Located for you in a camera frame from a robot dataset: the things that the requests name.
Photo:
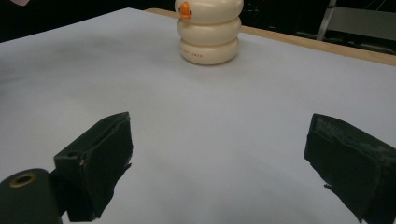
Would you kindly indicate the cream ribbed holder cup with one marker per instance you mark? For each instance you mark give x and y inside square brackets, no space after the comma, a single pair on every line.
[208,34]

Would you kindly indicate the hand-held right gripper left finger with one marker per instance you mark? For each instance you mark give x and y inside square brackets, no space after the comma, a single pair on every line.
[99,161]

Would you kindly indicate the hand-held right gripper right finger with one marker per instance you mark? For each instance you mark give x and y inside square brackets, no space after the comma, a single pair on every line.
[351,161]

